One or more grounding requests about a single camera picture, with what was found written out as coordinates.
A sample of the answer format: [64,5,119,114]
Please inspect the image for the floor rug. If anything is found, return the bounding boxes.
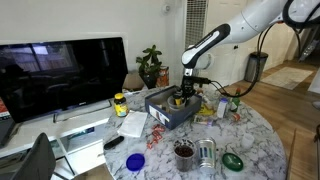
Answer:
[260,66,314,91]

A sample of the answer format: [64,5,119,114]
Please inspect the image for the red candy wrappers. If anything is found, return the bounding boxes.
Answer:
[146,123,166,150]

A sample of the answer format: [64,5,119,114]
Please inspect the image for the green potted plant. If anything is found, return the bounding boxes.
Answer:
[135,44,163,89]

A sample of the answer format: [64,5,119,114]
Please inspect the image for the blue plastic lid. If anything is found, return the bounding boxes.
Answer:
[125,152,146,172]

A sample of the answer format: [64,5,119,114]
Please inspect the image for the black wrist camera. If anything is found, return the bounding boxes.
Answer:
[191,76,212,85]

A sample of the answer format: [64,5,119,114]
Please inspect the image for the black flat television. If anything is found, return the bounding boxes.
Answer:
[0,37,129,124]

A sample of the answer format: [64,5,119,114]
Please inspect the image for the black remote control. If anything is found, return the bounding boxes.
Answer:
[103,135,125,151]

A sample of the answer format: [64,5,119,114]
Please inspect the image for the brown paper bag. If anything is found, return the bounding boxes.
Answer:
[122,72,145,92]

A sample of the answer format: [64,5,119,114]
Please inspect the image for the white bottle blue cap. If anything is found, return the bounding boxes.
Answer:
[216,97,229,119]

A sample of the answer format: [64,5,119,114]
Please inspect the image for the wooden blocks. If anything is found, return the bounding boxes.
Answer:
[156,101,171,116]

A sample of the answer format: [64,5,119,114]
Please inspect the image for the small clear measuring cup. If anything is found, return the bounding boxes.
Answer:
[240,133,255,149]

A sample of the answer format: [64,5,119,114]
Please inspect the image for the white vent grille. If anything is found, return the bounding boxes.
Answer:
[183,0,208,87]

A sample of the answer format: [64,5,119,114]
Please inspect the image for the white TV stand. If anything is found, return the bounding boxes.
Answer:
[0,91,148,178]

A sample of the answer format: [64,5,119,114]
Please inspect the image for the navy cardboard box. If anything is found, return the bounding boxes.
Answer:
[144,85,203,130]

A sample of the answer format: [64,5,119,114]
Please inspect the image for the metal cup striped label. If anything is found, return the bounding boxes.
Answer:
[196,137,217,174]

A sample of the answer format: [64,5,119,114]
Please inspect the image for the white wall thermostat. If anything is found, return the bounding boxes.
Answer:
[161,3,172,14]

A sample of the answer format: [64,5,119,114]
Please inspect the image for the purple white sauce packet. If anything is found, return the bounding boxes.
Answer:
[193,114,214,128]

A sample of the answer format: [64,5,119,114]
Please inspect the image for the green glass bottle red cap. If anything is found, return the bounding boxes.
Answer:
[229,87,242,113]

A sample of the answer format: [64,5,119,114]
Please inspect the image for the green plastic lid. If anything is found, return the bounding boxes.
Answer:
[221,152,244,172]

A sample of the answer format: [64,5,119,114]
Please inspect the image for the dark laptop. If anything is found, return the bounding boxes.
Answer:
[0,114,17,148]

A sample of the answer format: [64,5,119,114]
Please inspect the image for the orange cardboard carton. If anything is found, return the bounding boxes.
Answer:
[156,65,170,88]

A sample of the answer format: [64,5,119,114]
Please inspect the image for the vitamin bottle yellow lid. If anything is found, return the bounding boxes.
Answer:
[113,92,129,118]

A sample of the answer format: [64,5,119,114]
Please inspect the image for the white door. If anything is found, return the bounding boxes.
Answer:
[199,0,249,91]

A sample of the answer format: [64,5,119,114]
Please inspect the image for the white paper sheet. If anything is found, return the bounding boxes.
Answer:
[117,110,148,138]

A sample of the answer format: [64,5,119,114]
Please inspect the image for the stainless steel trash can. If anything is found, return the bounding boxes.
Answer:
[244,51,269,83]

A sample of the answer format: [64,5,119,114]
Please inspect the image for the clear cup of coffee beans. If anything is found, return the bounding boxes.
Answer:
[173,138,196,172]

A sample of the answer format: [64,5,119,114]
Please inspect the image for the small jar red cap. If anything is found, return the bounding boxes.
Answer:
[229,112,242,122]

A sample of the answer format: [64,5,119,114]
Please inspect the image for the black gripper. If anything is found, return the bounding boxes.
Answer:
[181,68,198,101]

